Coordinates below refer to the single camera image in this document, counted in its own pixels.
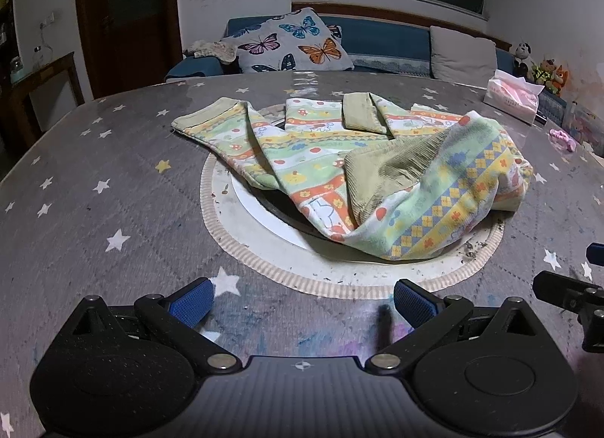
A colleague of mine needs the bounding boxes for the grey star print tablecloth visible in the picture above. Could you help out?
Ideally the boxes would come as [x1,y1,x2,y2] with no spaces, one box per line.
[0,71,604,438]

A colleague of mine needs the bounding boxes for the blue sofa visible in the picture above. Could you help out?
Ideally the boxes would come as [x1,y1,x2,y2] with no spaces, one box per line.
[163,16,517,83]

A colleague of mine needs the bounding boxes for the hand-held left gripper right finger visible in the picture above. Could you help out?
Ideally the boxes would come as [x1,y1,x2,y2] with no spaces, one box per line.
[364,279,539,375]

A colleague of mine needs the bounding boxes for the dark wooden door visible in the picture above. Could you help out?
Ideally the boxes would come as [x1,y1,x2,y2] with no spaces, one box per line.
[74,0,183,99]

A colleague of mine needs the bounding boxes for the panda plush toy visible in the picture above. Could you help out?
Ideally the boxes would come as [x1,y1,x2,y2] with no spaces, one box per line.
[513,42,533,78]

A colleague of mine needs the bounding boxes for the colourful patterned children's pants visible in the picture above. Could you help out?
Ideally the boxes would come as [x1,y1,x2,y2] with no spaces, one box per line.
[170,93,535,262]

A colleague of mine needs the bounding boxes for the dark shelf cabinet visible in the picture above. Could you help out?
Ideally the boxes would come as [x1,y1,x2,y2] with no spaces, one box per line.
[0,0,14,61]

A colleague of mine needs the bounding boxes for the clear plastic storage box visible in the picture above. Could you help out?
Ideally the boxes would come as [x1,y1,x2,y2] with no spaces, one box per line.
[564,101,604,157]

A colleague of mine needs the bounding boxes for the orange plush toy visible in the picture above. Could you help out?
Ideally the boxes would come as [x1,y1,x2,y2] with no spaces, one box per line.
[545,58,570,97]

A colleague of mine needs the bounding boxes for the small pink object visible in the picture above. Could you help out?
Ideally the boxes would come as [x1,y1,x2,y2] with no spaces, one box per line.
[549,128,577,152]

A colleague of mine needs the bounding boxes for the butterfly print pillow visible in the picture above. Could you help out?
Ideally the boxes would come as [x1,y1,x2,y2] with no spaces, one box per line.
[222,7,354,75]

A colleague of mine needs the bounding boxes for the pink tissue pack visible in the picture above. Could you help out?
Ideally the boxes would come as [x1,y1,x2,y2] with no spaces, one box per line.
[481,69,545,125]

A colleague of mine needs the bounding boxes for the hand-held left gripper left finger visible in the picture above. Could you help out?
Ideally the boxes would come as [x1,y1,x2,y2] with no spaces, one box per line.
[71,278,239,375]

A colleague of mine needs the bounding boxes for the crumpled beige cloth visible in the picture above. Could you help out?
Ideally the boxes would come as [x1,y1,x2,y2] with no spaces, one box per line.
[183,39,239,64]

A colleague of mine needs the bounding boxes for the plain grey pillow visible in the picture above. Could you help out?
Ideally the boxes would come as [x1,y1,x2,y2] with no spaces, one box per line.
[428,25,498,81]

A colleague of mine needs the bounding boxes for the wooden side table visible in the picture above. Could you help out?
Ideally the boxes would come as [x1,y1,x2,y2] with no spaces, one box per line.
[0,51,86,156]

